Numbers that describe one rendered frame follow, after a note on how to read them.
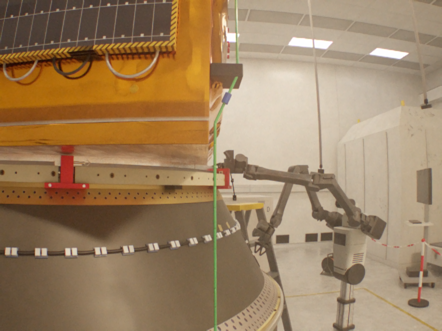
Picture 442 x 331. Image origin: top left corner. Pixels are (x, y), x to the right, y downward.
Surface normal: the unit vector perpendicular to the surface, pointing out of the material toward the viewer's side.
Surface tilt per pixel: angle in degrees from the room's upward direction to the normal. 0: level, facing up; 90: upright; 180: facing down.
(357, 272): 90
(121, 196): 62
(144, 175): 90
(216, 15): 88
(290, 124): 90
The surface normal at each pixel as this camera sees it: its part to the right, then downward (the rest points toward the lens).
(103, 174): 0.59, -0.05
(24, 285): 0.34, -0.51
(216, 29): 0.80, -0.03
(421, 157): 0.07, -0.06
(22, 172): 0.36, -0.06
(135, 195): 0.61, -0.51
